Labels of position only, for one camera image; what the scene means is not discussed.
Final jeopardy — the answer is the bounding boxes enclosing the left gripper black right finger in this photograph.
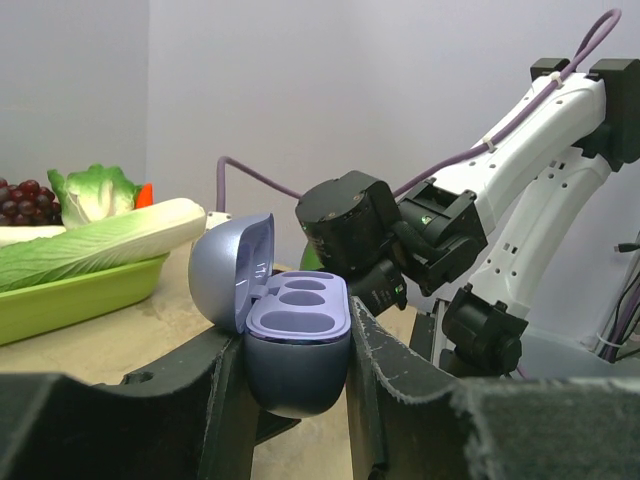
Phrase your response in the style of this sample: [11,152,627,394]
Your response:
[346,299,639,479]

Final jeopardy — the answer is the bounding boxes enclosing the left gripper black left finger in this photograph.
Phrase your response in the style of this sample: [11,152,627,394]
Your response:
[0,327,261,480]

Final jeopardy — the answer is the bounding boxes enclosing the blue-grey earbud charging case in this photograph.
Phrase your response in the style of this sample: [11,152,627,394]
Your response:
[188,214,351,419]

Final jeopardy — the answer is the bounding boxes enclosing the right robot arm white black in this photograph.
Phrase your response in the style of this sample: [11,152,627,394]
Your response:
[295,58,639,377]

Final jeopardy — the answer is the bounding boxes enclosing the green glass bottle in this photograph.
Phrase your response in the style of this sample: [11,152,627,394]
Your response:
[299,244,324,271]

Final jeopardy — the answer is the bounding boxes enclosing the long green napa cabbage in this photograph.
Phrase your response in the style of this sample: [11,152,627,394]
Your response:
[1,198,206,292]

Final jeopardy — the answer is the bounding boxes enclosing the green plastic tray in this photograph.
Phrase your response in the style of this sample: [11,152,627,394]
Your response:
[1,255,168,345]

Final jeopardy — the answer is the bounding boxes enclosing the orange carrot toy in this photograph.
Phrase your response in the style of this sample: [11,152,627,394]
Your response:
[135,183,153,209]

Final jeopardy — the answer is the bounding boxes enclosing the green leafy lettuce toy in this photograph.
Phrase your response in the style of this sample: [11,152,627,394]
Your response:
[47,164,141,230]

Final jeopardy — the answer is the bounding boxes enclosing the white king oyster mushroom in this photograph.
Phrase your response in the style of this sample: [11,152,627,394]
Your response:
[0,225,66,248]

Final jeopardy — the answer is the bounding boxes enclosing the dark red grapes bunch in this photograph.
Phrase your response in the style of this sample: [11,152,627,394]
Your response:
[0,178,62,226]

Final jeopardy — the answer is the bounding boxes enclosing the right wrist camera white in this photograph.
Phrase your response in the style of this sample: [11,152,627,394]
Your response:
[205,211,232,231]

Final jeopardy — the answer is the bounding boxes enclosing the background cables bundle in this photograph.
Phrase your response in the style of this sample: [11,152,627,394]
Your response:
[597,239,640,364]

